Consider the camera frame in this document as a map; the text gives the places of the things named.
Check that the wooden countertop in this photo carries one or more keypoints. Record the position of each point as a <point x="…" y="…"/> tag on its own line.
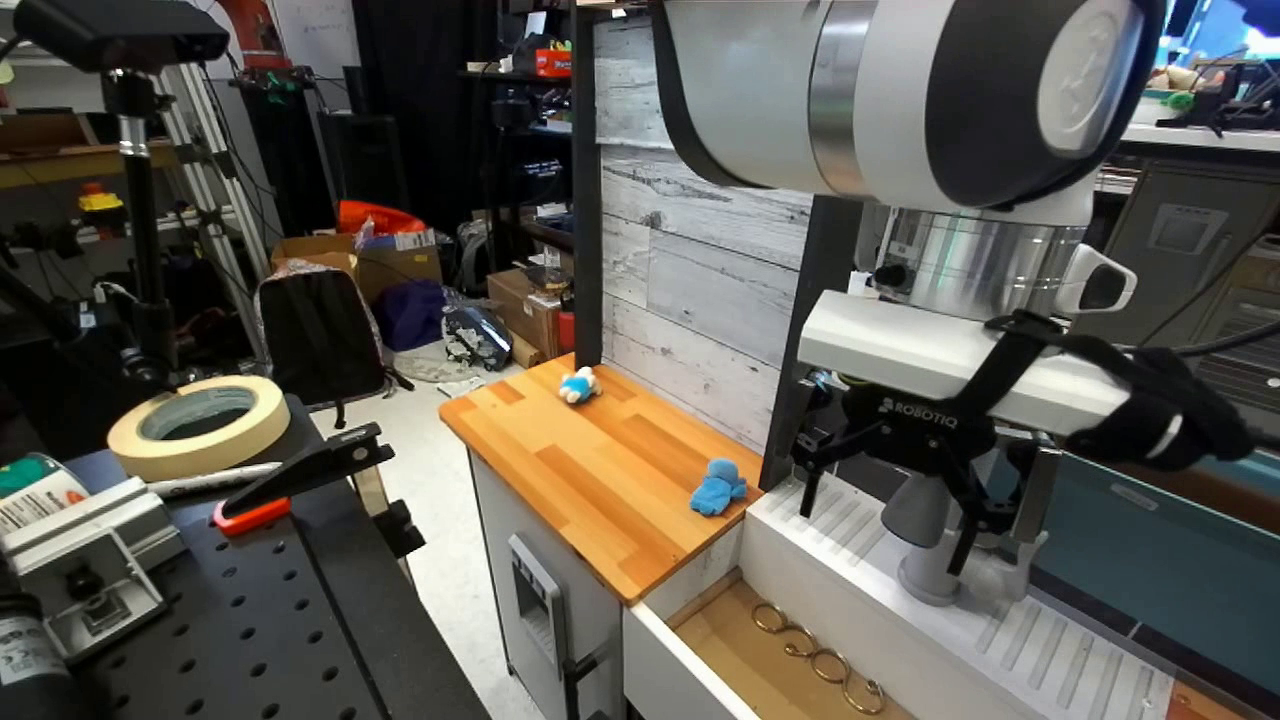
<point x="603" y="465"/>

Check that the white marker pen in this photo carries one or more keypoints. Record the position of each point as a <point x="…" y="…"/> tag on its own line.
<point x="214" y="478"/>

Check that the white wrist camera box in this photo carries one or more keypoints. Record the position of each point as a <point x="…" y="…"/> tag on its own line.
<point x="906" y="355"/>

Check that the black shelf unit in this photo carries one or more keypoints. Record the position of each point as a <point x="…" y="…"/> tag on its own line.
<point x="525" y="122"/>

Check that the blue plush toy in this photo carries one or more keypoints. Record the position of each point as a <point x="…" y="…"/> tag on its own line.
<point x="719" y="488"/>

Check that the white toy kitchen cabinet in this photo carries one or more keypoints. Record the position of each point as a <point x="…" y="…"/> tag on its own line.
<point x="533" y="603"/>

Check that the grey metal bracket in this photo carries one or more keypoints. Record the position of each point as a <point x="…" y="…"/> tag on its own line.
<point x="102" y="604"/>

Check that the orange bag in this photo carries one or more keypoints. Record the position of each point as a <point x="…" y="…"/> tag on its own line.
<point x="381" y="219"/>

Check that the small cardboard box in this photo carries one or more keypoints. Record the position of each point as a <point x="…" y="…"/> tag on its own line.
<point x="525" y="315"/>

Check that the white desk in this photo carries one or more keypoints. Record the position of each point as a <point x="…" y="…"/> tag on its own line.
<point x="1202" y="139"/>

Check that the black camera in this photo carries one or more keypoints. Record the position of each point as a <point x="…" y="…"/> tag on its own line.
<point x="123" y="29"/>

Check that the beige masking tape roll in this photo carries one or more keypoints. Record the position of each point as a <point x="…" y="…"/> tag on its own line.
<point x="255" y="427"/>

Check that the white wood backsplash panel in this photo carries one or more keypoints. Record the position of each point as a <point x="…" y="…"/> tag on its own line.
<point x="692" y="264"/>

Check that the thin black frame post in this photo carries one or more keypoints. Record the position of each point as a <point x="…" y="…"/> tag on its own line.
<point x="585" y="201"/>

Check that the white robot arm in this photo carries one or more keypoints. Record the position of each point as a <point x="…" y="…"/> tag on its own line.
<point x="906" y="94"/>

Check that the teal box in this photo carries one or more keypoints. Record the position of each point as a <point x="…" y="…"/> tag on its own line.
<point x="1162" y="563"/>

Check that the wide black frame post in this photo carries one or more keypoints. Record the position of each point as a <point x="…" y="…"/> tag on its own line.
<point x="804" y="305"/>

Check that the blue bag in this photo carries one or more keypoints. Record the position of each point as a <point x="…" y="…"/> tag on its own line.
<point x="415" y="317"/>

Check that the black tripod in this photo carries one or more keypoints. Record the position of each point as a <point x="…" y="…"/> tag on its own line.
<point x="145" y="224"/>

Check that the black backpack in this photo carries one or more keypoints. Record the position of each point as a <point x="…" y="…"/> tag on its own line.
<point x="323" y="335"/>

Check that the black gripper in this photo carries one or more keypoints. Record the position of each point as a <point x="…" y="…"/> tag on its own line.
<point x="921" y="428"/>

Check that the small white blue toy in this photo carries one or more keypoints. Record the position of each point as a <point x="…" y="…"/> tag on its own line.
<point x="579" y="385"/>

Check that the aluminium frame rail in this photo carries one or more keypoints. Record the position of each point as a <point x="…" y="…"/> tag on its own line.
<point x="214" y="173"/>

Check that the grey toy faucet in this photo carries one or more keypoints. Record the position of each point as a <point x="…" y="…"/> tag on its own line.
<point x="921" y="532"/>

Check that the white toy sink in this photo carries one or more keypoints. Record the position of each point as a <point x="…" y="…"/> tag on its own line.
<point x="824" y="584"/>

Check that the large cardboard box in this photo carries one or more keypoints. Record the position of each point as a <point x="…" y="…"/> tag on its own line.
<point x="387" y="260"/>

